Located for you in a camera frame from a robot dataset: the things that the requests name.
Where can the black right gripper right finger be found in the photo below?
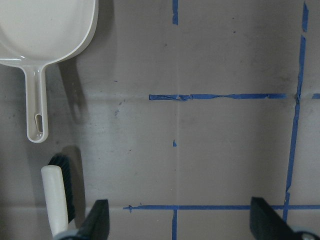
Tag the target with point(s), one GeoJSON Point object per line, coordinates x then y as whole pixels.
{"type": "Point", "coordinates": [266, 224]}

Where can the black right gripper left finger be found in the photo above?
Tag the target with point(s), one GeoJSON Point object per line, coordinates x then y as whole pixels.
{"type": "Point", "coordinates": [97, 224]}

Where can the white hand brush black bristles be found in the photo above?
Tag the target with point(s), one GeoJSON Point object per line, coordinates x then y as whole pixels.
{"type": "Point", "coordinates": [58, 192]}

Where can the beige plastic dustpan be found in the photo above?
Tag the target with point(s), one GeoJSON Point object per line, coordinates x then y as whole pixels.
{"type": "Point", "coordinates": [35, 34]}

